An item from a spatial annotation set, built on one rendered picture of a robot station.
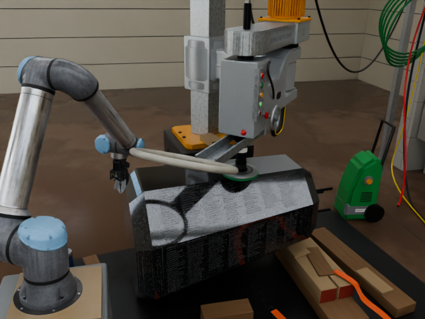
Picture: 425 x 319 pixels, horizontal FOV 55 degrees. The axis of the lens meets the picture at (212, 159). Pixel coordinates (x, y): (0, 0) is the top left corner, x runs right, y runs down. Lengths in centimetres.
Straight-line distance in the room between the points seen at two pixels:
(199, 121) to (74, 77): 191
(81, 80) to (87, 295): 77
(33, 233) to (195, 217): 113
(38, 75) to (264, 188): 151
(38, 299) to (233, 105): 136
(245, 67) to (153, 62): 629
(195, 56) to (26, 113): 179
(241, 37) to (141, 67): 634
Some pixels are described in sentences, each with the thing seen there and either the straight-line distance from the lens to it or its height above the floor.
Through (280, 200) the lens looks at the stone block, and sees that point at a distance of 258.
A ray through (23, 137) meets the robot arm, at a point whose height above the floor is 141.
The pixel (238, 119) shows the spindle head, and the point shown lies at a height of 123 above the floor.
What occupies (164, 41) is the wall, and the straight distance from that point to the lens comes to 840.
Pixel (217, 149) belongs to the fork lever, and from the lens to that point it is 226.
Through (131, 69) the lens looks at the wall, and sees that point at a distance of 842.
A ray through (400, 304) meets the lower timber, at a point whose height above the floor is 9.
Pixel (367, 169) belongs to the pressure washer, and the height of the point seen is 50.
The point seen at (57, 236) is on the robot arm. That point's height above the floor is 114.
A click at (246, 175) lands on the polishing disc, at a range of 243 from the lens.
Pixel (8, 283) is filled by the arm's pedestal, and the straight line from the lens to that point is 182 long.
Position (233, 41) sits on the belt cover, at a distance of 219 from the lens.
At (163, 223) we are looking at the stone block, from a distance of 234.
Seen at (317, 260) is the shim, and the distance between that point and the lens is 295.
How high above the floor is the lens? 191
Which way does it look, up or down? 23 degrees down
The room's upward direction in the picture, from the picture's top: 1 degrees clockwise
